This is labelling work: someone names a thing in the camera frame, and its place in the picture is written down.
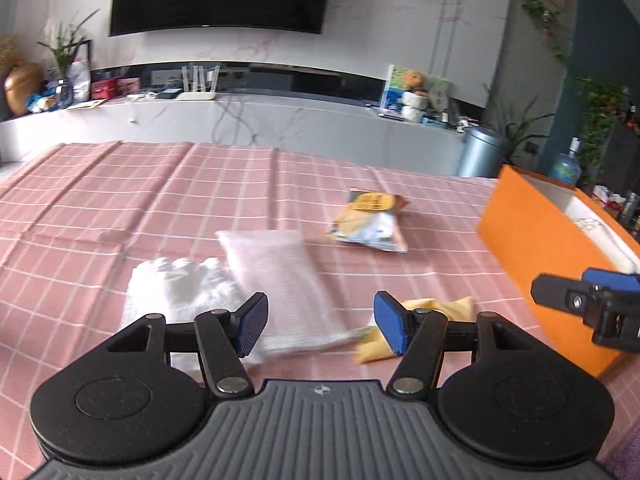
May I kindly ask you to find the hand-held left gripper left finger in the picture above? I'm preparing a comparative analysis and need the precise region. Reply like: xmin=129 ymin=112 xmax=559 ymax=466
xmin=105 ymin=291 xmax=271 ymax=401

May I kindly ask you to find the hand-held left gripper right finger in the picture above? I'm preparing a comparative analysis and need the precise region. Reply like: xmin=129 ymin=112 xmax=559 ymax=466
xmin=373 ymin=290 xmax=541 ymax=401

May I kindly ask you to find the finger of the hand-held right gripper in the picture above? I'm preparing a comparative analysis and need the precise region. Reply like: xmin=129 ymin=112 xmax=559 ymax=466
xmin=531 ymin=273 xmax=597 ymax=312
xmin=581 ymin=268 xmax=640 ymax=293

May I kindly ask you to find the white mesh bag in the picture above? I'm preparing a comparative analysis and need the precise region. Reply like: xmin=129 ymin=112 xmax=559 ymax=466
xmin=216 ymin=229 xmax=371 ymax=353

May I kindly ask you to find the orange cardboard box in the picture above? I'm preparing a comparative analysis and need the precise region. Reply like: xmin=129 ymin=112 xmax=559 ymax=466
xmin=476 ymin=164 xmax=640 ymax=378

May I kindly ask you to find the yellow cloth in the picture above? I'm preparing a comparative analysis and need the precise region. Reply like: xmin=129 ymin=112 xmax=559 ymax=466
xmin=353 ymin=296 xmax=476 ymax=364

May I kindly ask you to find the white crumpled diaper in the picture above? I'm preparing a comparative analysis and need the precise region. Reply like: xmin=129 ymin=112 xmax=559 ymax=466
xmin=121 ymin=256 xmax=266 ymax=376

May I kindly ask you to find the snack packet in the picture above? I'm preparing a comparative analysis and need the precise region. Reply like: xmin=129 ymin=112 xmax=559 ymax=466
xmin=324 ymin=187 xmax=411 ymax=254

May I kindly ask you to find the blue water bottle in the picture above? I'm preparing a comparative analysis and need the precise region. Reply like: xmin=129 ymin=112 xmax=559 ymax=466
xmin=550 ymin=137 xmax=583 ymax=188

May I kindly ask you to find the pink checked tablecloth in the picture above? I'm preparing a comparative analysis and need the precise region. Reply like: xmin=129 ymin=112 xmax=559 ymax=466
xmin=0 ymin=141 xmax=640 ymax=480

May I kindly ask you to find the grey metal tin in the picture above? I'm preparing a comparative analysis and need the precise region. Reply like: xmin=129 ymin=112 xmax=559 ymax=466
xmin=457 ymin=126 xmax=508 ymax=178

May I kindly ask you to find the long leaf potted plant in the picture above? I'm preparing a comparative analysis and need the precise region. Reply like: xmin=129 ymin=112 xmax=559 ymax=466
xmin=482 ymin=82 xmax=556 ymax=161

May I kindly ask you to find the hanging ivy plant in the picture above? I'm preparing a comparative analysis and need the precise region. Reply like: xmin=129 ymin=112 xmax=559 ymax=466
xmin=575 ymin=76 xmax=631 ymax=181

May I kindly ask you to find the white marble tv console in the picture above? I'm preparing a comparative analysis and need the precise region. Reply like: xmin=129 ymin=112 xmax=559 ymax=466
xmin=0 ymin=94 xmax=468 ymax=178

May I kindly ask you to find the painted picture board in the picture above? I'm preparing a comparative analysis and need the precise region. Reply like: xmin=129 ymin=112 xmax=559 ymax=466
xmin=379 ymin=65 xmax=453 ymax=120

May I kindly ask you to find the white router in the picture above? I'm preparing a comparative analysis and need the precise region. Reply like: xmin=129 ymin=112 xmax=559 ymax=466
xmin=177 ymin=64 xmax=221 ymax=101

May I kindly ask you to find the brown teddy bear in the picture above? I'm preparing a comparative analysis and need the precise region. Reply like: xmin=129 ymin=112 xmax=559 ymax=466
xmin=404 ymin=69 xmax=430 ymax=93

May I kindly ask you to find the plant in glass vase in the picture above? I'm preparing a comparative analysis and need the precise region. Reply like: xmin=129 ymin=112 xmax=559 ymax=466
xmin=37 ymin=10 xmax=101 ymax=107

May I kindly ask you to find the blue snack bag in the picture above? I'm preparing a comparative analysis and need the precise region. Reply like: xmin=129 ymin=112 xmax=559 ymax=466
xmin=27 ymin=92 xmax=61 ymax=113

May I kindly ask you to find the brown round pot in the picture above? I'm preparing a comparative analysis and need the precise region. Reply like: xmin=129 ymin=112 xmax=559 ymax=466
xmin=4 ymin=62 xmax=46 ymax=116

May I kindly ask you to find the wall vine plant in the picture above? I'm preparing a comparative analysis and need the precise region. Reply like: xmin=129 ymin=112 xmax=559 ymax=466
xmin=520 ymin=0 xmax=571 ymax=63

